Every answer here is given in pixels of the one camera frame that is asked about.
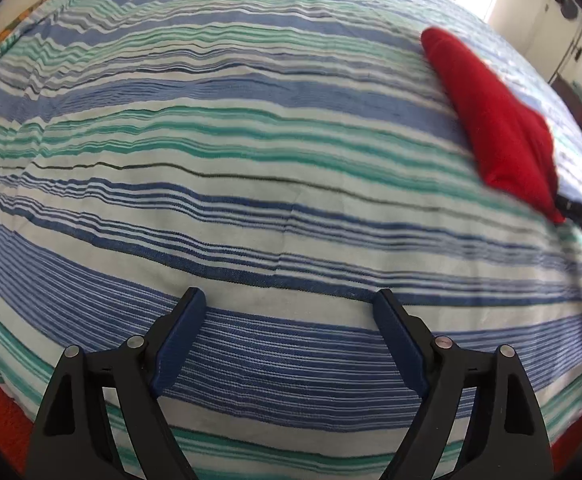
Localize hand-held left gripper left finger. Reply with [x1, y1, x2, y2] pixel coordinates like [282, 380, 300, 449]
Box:
[25, 286, 208, 480]

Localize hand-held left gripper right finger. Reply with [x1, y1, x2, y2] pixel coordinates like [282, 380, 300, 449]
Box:
[372, 288, 554, 480]

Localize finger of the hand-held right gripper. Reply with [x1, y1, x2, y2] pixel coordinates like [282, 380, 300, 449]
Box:
[554, 193, 582, 228]

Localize red sweater with white figure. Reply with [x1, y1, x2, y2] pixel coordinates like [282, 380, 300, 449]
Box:
[420, 26, 567, 225]

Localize blue green striped bedspread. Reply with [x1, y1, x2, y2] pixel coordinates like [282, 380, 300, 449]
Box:
[0, 0, 582, 479]

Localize white wardrobe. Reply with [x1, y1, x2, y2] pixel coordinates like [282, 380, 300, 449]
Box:
[487, 0, 582, 81]

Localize dark hanging objects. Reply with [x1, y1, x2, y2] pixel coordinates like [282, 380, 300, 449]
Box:
[552, 0, 580, 22]

